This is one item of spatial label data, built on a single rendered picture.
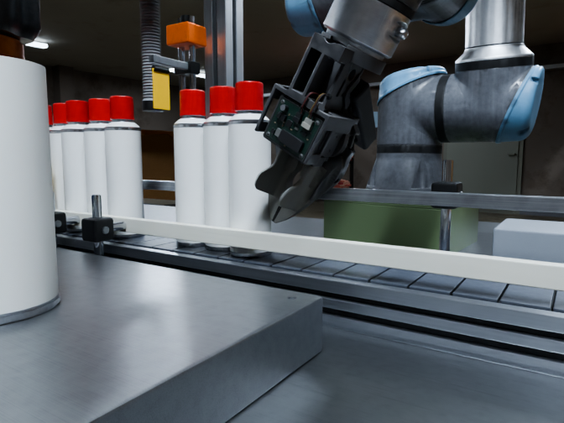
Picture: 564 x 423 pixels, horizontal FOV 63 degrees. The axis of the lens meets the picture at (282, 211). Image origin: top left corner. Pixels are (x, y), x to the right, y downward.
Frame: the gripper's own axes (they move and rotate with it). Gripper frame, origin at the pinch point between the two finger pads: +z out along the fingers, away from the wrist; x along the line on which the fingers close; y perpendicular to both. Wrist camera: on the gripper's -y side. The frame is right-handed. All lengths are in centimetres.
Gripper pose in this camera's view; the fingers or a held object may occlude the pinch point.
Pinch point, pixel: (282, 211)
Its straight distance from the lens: 55.2
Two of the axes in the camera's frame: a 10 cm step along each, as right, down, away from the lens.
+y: -5.5, 1.0, -8.3
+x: 7.3, 5.5, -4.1
